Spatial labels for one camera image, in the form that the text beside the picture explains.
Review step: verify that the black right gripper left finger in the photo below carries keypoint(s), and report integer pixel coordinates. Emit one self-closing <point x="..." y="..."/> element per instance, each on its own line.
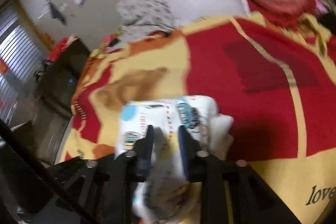
<point x="101" y="191"/>

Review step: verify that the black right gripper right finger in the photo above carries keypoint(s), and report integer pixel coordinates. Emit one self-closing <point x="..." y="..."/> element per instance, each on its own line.
<point x="230" y="193"/>

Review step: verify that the white cartoon print baby garment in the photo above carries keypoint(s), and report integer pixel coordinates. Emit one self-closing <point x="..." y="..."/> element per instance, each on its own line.
<point x="166" y="196"/>

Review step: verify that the dark wooden table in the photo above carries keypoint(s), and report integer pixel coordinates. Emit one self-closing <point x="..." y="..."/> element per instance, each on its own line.
<point x="57" y="81"/>

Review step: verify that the red yellow rose blanket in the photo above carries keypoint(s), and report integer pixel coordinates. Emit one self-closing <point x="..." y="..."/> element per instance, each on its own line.
<point x="278" y="85"/>

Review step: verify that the red gift bag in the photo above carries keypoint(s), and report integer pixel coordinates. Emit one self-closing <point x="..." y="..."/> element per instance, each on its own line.
<point x="110" y="41"/>

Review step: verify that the red cloth on table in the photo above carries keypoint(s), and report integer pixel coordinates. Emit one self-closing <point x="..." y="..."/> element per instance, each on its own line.
<point x="60" y="47"/>

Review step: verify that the barred window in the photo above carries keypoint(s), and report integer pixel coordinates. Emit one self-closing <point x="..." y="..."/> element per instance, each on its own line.
<point x="20" y="57"/>

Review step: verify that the black item on wall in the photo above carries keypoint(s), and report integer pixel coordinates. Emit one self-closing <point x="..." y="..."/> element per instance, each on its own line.
<point x="57" y="14"/>

